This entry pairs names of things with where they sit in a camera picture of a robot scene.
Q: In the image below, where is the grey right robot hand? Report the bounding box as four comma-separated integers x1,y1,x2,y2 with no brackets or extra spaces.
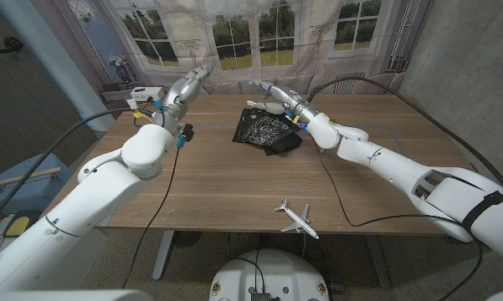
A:
245,79,321,126

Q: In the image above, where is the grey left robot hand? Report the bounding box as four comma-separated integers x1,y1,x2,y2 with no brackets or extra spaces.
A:
152,63,215,137

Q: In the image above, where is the black paisley bandana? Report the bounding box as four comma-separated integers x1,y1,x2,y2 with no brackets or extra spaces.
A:
232,107,305,157

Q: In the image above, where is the white electronics box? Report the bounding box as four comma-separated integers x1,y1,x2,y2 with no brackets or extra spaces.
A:
130,86,166,103

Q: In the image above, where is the printed window backdrop cloth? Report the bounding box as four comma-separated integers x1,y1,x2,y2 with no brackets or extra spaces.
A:
64,0,434,96

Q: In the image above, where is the white toy airplane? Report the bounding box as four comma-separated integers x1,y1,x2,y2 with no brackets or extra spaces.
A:
275,198,321,240

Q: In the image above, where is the light blue pillar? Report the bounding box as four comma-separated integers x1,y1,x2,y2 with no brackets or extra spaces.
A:
0,0,116,133

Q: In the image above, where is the grey table leg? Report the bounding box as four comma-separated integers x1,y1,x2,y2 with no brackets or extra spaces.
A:
363,233,391,289
151,230,175,281

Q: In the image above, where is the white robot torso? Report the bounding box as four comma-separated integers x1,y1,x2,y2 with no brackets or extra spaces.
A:
208,249,331,301

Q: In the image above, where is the yellow and black floor item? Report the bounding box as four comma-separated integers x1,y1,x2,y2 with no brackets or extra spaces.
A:
2,211,41,239

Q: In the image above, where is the black cable of white box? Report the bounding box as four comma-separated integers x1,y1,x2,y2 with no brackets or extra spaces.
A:
132,112,151,129

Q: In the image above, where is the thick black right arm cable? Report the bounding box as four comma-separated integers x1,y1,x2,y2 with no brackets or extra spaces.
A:
305,74,503,301

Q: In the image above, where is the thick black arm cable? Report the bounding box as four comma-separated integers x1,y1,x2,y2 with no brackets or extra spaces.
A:
305,74,503,301
0,107,135,229

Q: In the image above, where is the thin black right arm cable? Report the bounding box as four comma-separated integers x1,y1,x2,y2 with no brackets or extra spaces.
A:
316,141,465,229

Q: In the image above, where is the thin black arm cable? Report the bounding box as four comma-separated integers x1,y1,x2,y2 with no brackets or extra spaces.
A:
121,144,183,290
316,141,465,229

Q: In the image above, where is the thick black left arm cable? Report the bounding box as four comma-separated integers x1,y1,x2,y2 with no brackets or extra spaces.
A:
0,107,135,229

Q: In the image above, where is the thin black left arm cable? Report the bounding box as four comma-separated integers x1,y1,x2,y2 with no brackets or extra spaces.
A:
121,144,183,290

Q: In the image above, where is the blue bin with wooden handle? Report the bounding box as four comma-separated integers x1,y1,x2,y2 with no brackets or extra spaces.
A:
0,150,74,217

